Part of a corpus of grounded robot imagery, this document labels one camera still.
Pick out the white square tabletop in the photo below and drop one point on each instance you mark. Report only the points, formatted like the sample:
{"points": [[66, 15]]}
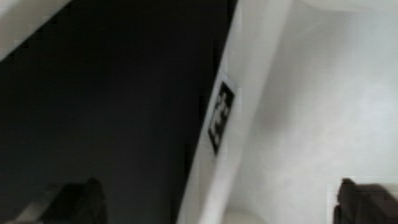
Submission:
{"points": [[301, 124]]}

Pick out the white U-shaped fence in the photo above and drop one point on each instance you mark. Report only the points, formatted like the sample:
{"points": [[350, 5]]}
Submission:
{"points": [[23, 16]]}

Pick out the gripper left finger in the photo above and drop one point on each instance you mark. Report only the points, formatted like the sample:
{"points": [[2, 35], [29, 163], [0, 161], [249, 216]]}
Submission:
{"points": [[70, 204]]}

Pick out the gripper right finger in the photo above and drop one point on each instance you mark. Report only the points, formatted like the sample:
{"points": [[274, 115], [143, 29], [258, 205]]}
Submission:
{"points": [[366, 204]]}

